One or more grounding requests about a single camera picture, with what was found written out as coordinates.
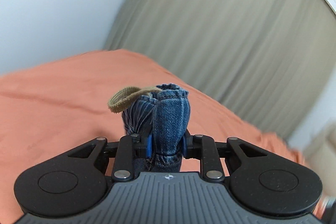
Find orange bed sheet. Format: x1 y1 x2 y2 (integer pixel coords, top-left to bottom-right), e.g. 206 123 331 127
1 50 306 223

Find beige pleated curtain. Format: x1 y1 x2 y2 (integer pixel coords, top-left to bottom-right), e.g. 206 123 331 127
105 0 335 138

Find blue denim jeans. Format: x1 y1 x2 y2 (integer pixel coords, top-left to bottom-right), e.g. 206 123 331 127
122 84 190 173

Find khaki webbing belt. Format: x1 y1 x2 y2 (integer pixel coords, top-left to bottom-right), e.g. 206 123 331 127
107 86 162 113

